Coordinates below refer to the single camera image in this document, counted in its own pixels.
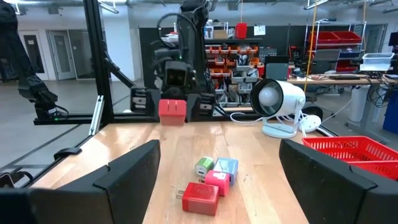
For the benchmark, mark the shelf with orange bins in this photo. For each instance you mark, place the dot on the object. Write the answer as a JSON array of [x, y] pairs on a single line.
[[230, 62]]

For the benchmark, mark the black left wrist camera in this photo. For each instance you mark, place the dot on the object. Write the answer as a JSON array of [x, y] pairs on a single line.
[[175, 74]]

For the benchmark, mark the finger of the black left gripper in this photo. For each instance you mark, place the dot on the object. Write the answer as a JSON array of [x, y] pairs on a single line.
[[200, 107], [144, 99]]

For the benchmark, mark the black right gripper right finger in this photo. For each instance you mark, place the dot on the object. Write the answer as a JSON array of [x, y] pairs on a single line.
[[326, 193]]

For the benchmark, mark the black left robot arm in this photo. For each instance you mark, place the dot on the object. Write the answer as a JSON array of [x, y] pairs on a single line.
[[192, 31]]

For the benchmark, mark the red plastic slotted basket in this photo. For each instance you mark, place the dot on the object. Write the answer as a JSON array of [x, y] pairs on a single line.
[[342, 149], [379, 169]]

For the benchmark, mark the small red wall charger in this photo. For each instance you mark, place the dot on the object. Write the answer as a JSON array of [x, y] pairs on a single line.
[[217, 183]]

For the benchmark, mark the rack with red bins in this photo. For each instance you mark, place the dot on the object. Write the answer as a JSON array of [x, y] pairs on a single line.
[[335, 37]]

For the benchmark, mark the black aluminium table frame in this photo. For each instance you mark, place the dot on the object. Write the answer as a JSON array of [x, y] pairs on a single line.
[[96, 62]]

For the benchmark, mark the blue bin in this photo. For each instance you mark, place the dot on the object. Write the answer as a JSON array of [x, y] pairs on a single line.
[[391, 112]]

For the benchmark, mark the clear plastic bin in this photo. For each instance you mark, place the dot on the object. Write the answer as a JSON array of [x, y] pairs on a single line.
[[377, 60]]

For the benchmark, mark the silver metal bracket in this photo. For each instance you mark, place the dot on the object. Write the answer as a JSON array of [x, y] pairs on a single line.
[[95, 115]]

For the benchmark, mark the wooden workbench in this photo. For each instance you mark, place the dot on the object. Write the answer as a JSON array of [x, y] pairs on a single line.
[[342, 81]]

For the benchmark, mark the green wall charger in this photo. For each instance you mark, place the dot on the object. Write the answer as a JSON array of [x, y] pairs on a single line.
[[203, 166]]

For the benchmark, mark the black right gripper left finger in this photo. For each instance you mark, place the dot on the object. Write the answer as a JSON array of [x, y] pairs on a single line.
[[118, 193]]

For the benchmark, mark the grey computer case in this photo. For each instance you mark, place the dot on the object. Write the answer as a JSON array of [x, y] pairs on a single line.
[[276, 71]]

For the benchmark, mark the white waste bin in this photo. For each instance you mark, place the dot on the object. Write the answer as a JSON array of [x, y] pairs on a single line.
[[357, 102]]

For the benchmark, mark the light blue wall charger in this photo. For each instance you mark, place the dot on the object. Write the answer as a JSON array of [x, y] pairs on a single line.
[[227, 166]]

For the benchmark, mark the small red bin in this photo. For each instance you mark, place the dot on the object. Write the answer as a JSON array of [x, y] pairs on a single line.
[[241, 30]]

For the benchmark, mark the red cube wall charger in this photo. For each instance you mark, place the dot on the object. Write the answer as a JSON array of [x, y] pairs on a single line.
[[172, 113], [200, 199]]

